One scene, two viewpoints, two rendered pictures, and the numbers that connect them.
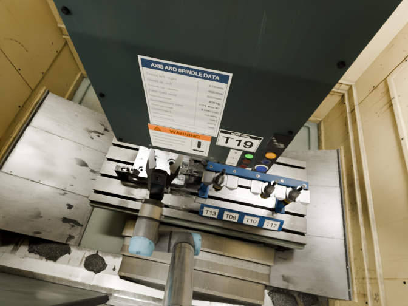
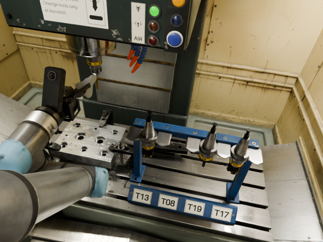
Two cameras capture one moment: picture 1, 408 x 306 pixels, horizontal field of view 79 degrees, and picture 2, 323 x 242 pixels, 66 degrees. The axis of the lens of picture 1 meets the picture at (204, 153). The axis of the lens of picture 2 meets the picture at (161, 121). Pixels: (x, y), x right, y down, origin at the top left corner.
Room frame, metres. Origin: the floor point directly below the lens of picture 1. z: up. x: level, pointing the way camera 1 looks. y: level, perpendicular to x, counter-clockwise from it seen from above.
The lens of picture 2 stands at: (-0.22, -0.21, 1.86)
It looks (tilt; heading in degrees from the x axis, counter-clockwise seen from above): 41 degrees down; 7
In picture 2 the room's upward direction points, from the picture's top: 5 degrees clockwise
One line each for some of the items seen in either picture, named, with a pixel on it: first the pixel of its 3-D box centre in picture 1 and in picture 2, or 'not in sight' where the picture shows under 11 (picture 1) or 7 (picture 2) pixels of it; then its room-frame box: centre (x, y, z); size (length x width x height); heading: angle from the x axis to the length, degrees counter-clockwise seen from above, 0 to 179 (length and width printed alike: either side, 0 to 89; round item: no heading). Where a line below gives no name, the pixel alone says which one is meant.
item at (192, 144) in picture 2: (255, 187); (192, 144); (0.42, -0.26, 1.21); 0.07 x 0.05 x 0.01; 179
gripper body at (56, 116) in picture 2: (158, 189); (57, 107); (0.26, 0.13, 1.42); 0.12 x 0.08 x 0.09; 179
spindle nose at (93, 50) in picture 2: not in sight; (90, 29); (0.52, 0.13, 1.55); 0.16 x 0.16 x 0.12
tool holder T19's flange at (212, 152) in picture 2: (268, 190); (208, 147); (0.42, -0.31, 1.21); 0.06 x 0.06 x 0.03
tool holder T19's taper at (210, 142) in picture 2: (271, 186); (210, 138); (0.42, -0.31, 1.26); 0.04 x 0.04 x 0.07
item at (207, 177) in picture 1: (207, 178); (134, 133); (0.42, -0.04, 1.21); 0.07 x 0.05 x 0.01; 179
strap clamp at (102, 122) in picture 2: not in sight; (105, 121); (0.71, 0.20, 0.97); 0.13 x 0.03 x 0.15; 179
